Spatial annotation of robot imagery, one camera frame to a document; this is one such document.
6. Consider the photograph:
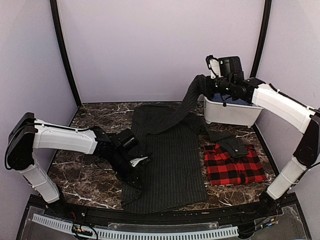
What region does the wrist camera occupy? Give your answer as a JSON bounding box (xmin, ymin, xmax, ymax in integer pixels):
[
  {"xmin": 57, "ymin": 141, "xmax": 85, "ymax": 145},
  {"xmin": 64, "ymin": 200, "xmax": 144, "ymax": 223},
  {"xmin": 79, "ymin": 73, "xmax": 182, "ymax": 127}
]
[
  {"xmin": 129, "ymin": 154, "xmax": 152, "ymax": 168},
  {"xmin": 205, "ymin": 55, "xmax": 221, "ymax": 79}
]

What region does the black pinstriped long sleeve shirt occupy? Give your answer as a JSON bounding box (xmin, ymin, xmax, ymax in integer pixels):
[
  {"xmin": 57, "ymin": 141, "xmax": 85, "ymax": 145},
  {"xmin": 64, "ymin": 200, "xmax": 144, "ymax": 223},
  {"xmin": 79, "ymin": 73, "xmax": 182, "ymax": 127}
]
[{"xmin": 121, "ymin": 75, "xmax": 248, "ymax": 214}]

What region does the white plastic bin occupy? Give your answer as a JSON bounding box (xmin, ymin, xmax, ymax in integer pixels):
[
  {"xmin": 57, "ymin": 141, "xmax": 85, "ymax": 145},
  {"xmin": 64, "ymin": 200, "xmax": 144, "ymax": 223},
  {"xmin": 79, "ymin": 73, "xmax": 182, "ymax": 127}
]
[{"xmin": 203, "ymin": 97, "xmax": 263, "ymax": 128}]

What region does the blue checked shirt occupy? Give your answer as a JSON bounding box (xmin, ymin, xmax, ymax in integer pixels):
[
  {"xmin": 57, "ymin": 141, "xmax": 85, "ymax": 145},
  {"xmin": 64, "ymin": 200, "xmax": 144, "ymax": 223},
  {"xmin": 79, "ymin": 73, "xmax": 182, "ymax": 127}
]
[{"xmin": 209, "ymin": 93, "xmax": 253, "ymax": 106}]

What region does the white slotted cable duct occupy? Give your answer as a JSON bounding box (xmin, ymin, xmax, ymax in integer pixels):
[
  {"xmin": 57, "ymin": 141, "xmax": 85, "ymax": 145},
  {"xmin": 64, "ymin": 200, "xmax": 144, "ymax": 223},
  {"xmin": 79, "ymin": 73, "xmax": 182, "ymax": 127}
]
[{"xmin": 31, "ymin": 213, "xmax": 239, "ymax": 240}]

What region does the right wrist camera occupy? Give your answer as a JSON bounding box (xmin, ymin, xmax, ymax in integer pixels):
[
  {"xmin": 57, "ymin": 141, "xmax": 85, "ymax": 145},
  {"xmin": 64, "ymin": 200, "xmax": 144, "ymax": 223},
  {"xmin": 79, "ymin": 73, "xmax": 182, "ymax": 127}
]
[{"xmin": 205, "ymin": 55, "xmax": 221, "ymax": 79}]

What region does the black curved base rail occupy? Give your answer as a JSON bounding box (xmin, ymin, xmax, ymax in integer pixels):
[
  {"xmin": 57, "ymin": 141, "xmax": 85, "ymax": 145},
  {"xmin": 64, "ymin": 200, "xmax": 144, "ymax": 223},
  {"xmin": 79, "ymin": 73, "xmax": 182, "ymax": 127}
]
[{"xmin": 23, "ymin": 193, "xmax": 305, "ymax": 226}]

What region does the red black plaid folded shirt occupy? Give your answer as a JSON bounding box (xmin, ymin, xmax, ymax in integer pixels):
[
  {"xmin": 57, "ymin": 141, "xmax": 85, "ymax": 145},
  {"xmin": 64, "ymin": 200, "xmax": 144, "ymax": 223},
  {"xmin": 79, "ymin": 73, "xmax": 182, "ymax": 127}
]
[{"xmin": 204, "ymin": 143, "xmax": 267, "ymax": 186}]

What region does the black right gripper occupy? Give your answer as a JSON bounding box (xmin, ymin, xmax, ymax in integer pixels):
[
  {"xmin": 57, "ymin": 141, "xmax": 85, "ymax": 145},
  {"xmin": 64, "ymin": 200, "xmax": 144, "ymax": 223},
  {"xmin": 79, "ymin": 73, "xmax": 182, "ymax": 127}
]
[{"xmin": 203, "ymin": 75, "xmax": 234, "ymax": 95}]

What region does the left black frame post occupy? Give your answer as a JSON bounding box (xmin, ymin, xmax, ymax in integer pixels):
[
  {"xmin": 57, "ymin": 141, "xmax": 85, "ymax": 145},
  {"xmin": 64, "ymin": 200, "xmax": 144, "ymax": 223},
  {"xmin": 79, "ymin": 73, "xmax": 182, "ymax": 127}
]
[{"xmin": 49, "ymin": 0, "xmax": 82, "ymax": 108}]

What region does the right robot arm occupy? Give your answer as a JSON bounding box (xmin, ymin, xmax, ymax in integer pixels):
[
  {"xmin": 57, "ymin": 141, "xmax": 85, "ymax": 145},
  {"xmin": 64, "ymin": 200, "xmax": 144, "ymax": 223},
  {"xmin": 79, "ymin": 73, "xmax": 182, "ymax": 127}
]
[{"xmin": 205, "ymin": 55, "xmax": 320, "ymax": 217}]

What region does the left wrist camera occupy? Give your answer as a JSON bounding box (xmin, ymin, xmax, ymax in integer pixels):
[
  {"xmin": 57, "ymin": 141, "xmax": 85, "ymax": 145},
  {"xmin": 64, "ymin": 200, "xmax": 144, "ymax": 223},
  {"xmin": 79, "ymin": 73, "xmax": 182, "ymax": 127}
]
[{"xmin": 129, "ymin": 154, "xmax": 152, "ymax": 168}]

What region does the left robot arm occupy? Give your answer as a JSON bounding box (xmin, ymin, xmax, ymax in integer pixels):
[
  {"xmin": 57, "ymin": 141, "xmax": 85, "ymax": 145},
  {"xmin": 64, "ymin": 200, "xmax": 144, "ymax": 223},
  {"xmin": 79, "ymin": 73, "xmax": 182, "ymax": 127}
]
[{"xmin": 4, "ymin": 112, "xmax": 148, "ymax": 218}]

